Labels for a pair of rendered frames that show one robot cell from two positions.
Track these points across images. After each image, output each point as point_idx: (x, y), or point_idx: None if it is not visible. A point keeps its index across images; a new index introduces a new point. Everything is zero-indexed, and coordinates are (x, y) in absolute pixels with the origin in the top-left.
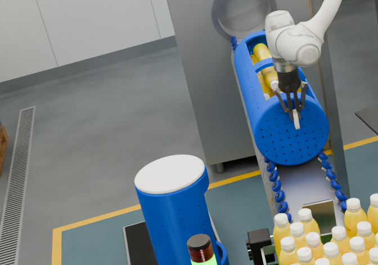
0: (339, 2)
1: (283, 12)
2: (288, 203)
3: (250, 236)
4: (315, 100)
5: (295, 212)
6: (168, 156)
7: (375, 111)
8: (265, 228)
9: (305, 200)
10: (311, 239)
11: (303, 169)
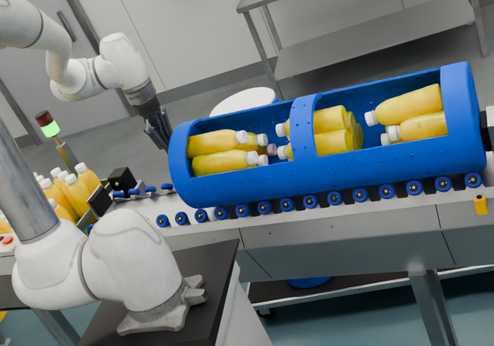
0: (47, 70)
1: (102, 40)
2: (167, 198)
3: (120, 168)
4: (179, 161)
5: (151, 203)
6: (271, 98)
7: (217, 256)
8: (119, 175)
9: (160, 209)
10: (42, 181)
11: (209, 208)
